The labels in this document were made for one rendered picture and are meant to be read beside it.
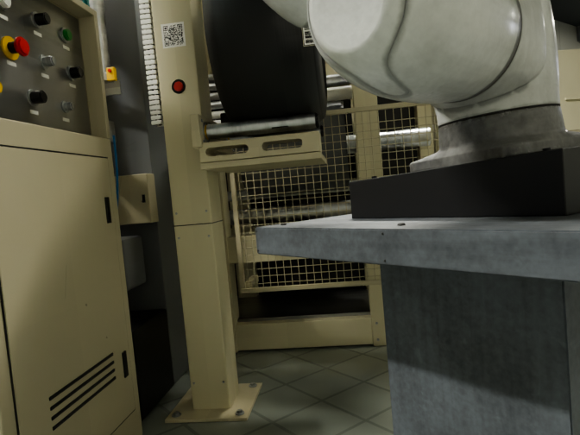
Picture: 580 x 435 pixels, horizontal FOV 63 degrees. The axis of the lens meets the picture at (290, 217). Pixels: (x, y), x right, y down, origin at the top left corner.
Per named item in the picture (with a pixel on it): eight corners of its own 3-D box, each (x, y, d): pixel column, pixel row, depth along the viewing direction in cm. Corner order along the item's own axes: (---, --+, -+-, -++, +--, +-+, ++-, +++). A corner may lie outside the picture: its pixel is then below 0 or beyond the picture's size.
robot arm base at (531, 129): (627, 140, 63) (621, 98, 63) (516, 155, 53) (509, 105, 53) (507, 159, 79) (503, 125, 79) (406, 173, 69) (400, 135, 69)
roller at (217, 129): (207, 136, 148) (204, 141, 144) (204, 122, 146) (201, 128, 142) (319, 124, 144) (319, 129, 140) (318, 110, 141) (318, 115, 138)
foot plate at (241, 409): (164, 423, 151) (164, 416, 151) (192, 387, 178) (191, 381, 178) (247, 420, 148) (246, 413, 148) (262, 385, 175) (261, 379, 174)
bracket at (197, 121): (192, 148, 140) (188, 114, 139) (226, 156, 179) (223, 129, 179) (203, 147, 139) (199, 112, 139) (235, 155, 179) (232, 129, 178)
